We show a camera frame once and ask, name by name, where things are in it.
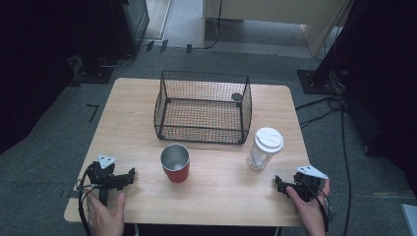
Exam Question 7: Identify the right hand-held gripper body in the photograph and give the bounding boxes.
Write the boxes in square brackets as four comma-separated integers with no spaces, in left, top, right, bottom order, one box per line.
[283,164,328,203]

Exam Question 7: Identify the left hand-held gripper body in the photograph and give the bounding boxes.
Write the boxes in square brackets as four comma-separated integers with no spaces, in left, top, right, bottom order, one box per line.
[86,153,132,207]

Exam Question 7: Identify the clear bottle with white lid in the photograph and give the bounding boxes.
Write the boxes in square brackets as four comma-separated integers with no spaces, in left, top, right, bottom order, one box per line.
[246,127,285,172]

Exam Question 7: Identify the red metal cup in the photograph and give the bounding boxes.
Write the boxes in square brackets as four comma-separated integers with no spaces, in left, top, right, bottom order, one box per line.
[159,143,191,184]

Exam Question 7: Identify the black wire mesh basket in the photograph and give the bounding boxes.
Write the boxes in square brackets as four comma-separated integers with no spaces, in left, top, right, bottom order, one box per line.
[153,69,253,146]

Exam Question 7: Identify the person's right hand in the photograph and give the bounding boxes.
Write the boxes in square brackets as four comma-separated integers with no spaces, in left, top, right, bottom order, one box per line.
[285,178,331,236]

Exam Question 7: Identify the person's left hand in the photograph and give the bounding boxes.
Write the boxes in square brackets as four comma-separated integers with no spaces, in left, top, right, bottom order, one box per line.
[85,189,127,236]

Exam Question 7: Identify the white flat object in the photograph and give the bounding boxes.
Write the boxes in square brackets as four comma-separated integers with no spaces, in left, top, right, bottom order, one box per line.
[399,203,417,236]

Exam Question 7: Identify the dark curtain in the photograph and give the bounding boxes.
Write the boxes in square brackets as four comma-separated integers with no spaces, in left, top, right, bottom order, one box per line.
[0,0,114,155]
[314,0,417,198]

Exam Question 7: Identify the black cabinet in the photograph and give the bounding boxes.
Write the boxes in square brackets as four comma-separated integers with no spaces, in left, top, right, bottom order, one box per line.
[110,0,150,57]

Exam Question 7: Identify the beige wooden furniture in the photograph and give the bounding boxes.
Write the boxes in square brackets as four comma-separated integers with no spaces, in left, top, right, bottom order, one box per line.
[201,0,356,59]

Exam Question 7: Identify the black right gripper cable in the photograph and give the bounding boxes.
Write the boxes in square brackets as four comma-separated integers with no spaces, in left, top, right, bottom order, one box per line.
[308,182,332,234]

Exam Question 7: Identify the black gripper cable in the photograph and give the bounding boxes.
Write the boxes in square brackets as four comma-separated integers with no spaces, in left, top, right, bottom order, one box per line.
[308,182,332,234]
[76,162,99,236]

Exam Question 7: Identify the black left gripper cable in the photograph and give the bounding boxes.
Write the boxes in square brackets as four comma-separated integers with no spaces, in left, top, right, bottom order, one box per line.
[76,162,99,236]

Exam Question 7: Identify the black floor cable bundle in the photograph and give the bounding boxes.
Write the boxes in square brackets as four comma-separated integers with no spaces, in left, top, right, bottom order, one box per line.
[294,93,354,236]

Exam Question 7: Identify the black stand base plate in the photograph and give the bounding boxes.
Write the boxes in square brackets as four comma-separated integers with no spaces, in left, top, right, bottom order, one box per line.
[296,68,346,96]
[71,54,115,86]

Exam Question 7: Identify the black cable near cabinet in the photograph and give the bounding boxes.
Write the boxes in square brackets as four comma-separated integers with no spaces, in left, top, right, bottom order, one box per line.
[97,52,136,69]

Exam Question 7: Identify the black hanging cable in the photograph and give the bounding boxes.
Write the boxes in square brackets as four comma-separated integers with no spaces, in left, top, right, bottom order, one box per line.
[193,0,224,51]

